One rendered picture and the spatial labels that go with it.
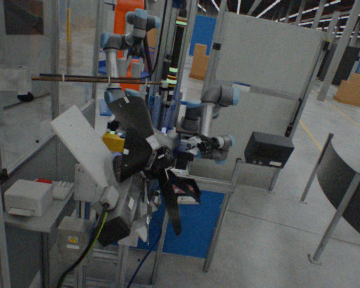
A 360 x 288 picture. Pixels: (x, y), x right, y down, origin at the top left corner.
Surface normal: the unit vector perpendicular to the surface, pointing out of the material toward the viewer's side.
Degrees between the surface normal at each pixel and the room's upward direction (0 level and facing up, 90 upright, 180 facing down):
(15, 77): 90
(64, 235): 90
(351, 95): 90
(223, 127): 90
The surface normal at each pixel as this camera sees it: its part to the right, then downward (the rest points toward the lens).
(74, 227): 0.18, -0.90
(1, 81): 0.56, 0.43
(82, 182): -0.01, 0.40
